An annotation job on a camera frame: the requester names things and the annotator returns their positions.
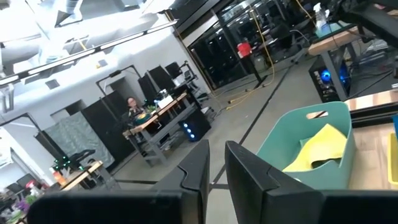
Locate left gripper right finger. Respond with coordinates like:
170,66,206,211
224,140,398,224

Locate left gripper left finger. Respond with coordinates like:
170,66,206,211
27,139,211,224

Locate yellow cloth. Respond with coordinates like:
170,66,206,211
282,123,348,173

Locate teal plastic bin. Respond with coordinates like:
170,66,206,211
256,101,357,190

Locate grey patterned panel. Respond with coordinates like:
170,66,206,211
43,111,116,169

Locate black partition panel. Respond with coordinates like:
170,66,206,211
80,90,137,163

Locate wooden desk grey legs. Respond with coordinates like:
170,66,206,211
122,92,200,168

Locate person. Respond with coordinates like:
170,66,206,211
126,96,146,121

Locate black computer blue lights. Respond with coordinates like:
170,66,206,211
178,108,212,143

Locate black computer blue fan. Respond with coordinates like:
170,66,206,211
308,55,353,103

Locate black desk monitor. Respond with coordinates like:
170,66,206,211
137,61,184,103

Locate red container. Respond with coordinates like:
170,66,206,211
236,41,253,59

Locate wooden desk teal mat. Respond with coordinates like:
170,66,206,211
307,21,368,102

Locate white spray bottle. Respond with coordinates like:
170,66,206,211
312,2,330,31

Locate black stand frame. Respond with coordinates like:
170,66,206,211
95,64,142,96
0,112,43,133

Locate yellow floor cable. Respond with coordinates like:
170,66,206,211
225,4,277,111

